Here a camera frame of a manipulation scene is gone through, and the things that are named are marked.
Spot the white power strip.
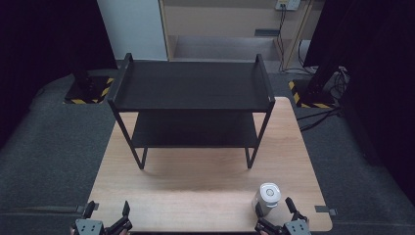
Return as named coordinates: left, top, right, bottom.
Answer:
left=275, top=0, right=301, bottom=12

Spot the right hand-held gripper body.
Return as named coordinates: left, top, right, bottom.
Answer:
left=282, top=218, right=312, bottom=235

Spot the grey tape piece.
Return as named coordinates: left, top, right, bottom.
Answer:
left=314, top=205, right=339, bottom=216
left=75, top=203, right=100, bottom=213

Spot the white cylindrical can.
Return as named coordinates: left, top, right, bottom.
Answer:
left=251, top=182, right=282, bottom=217

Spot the light wooden shelf unit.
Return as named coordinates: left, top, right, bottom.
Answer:
left=158, top=0, right=317, bottom=71

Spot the dark curtain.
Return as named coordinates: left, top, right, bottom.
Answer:
left=302, top=0, right=415, bottom=207
left=0, top=0, right=118, bottom=148

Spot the bundle of black cables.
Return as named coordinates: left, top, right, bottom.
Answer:
left=295, top=65, right=350, bottom=133

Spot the grey label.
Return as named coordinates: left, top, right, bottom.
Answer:
left=254, top=28, right=281, bottom=37

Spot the black metal stand post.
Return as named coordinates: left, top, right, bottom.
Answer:
left=306, top=60, right=341, bottom=96
left=73, top=69, right=100, bottom=94

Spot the black two-tier metal shelf rack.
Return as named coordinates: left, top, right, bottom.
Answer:
left=107, top=53, right=276, bottom=170

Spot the stand base with hazard tape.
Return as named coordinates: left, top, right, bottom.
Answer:
left=63, top=75, right=115, bottom=105
left=288, top=78, right=336, bottom=110

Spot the black cable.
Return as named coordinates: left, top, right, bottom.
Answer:
left=275, top=4, right=290, bottom=72

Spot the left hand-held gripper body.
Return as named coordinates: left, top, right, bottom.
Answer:
left=70, top=217, right=106, bottom=235

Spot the white cabinet panel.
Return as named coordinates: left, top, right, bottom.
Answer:
left=96, top=0, right=169, bottom=62

